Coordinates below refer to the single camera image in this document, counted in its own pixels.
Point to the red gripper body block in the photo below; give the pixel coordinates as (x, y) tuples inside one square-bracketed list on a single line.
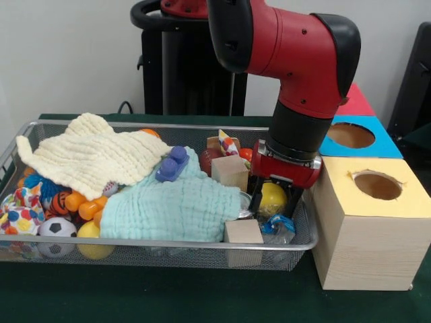
[(286, 170)]

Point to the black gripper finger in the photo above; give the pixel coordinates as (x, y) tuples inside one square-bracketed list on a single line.
[(294, 200), (257, 188)]

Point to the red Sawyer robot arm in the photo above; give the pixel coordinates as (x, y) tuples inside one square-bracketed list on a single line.
[(303, 60)]

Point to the wooden box with three holes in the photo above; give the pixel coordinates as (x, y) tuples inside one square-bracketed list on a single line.
[(367, 235)]

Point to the clear mesh bin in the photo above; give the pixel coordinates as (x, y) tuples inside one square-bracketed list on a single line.
[(40, 131)]

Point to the yellow smiley ball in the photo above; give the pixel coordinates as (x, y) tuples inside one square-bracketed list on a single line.
[(273, 200)]

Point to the large wooden cube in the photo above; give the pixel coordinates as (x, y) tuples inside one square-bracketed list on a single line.
[(231, 172)]

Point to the red ball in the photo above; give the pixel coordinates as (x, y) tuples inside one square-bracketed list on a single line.
[(246, 155)]

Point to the small wooden cube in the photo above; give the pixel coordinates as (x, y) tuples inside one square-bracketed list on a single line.
[(242, 231)]

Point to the mint green muslin cloth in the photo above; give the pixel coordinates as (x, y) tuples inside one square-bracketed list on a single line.
[(175, 208)]

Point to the blue toy car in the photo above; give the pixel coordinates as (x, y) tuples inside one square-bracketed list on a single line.
[(172, 167)]

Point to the black chair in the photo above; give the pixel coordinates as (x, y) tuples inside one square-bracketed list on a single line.
[(414, 81)]

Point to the pale yellow muslin cloth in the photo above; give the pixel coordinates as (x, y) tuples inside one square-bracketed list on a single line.
[(94, 158)]

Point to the black and white soccer ball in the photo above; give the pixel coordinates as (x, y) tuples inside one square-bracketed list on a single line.
[(57, 229)]

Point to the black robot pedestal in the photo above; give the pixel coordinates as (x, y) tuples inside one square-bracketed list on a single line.
[(182, 67)]

